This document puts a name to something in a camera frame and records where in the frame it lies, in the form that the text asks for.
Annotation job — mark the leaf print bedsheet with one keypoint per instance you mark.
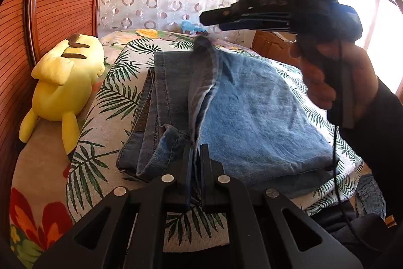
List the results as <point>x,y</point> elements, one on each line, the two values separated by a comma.
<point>107,98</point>

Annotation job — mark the window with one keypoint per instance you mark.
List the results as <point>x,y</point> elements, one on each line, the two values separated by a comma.
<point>371,1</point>

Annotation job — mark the blue plush toy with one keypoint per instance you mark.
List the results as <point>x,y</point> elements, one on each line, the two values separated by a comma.
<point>189,25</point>

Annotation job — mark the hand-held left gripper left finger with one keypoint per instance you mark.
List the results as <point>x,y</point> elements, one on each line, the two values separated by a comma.
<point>187,174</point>

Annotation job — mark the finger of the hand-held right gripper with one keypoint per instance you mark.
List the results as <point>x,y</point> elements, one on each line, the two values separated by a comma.
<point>226,13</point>
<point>252,24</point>

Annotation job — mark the blue denim garment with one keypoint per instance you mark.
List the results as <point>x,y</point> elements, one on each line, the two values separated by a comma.
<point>371,196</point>

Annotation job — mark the yellow plush toy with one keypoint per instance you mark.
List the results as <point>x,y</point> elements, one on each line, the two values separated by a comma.
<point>63,83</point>

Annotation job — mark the blue denim pants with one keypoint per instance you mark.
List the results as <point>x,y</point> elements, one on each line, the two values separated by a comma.
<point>258,117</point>

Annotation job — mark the person's right hand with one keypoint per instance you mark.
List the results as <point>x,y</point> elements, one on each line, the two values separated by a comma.
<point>362,76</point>

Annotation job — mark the wooden headboard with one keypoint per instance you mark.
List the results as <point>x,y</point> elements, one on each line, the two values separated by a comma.
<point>63,4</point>

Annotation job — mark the wooden cabinet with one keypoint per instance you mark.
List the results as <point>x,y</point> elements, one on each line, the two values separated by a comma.
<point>267,45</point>

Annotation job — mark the floral blanket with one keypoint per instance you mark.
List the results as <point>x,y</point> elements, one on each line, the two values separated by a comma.
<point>37,215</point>

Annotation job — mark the person's right forearm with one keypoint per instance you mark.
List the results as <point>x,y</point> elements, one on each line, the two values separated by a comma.
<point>377,143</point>

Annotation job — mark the person's black garment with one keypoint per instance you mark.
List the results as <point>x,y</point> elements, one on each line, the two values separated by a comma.
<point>362,232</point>

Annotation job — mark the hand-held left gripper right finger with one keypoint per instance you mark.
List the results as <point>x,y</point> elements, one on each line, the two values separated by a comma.
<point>206,174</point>

